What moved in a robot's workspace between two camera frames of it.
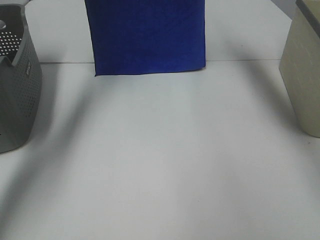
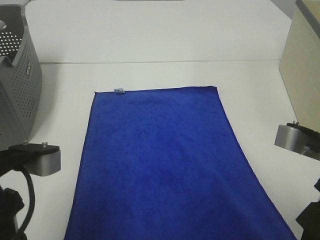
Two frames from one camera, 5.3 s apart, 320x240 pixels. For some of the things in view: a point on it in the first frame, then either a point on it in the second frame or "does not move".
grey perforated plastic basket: [20, 80] does not move
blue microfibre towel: [141, 37] to [161, 163]
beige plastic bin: [300, 65] does not move
